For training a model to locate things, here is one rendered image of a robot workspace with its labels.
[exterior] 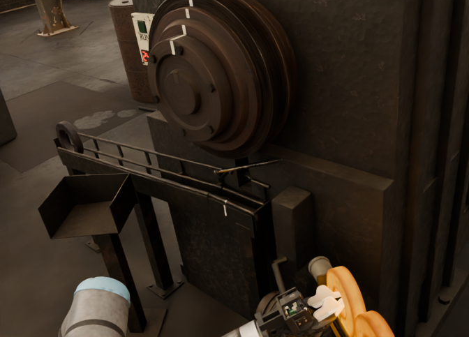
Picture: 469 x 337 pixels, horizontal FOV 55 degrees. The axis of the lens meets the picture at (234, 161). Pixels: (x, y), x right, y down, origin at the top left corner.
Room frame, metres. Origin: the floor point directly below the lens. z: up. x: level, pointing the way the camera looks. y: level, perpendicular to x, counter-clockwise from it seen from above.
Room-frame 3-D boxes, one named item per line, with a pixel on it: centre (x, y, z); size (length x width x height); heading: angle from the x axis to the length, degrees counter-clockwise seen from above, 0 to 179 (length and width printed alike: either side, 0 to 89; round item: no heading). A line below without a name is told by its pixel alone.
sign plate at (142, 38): (1.53, 0.18, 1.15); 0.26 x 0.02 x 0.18; 43
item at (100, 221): (1.37, 0.53, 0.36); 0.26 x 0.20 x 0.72; 78
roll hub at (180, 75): (1.14, 0.10, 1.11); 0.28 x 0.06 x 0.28; 43
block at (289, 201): (1.04, -0.15, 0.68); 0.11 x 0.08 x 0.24; 133
